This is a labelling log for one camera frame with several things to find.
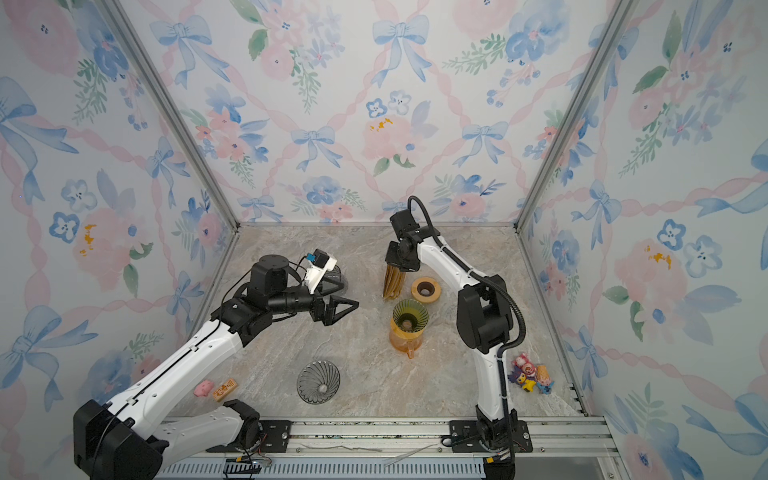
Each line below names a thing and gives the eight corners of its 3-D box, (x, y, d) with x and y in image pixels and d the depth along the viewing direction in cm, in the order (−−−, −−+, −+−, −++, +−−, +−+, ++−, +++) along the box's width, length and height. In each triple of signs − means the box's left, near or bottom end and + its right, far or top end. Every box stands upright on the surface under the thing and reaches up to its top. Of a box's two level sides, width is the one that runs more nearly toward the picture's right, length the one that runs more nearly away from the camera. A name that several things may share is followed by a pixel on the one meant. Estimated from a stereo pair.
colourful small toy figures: (505, 379, 85) (510, 375, 82) (515, 356, 89) (519, 351, 87) (543, 402, 81) (549, 398, 79) (551, 376, 86) (557, 371, 83)
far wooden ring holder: (412, 303, 100) (412, 300, 98) (410, 280, 106) (411, 276, 104) (441, 303, 100) (442, 300, 98) (438, 280, 106) (439, 276, 104)
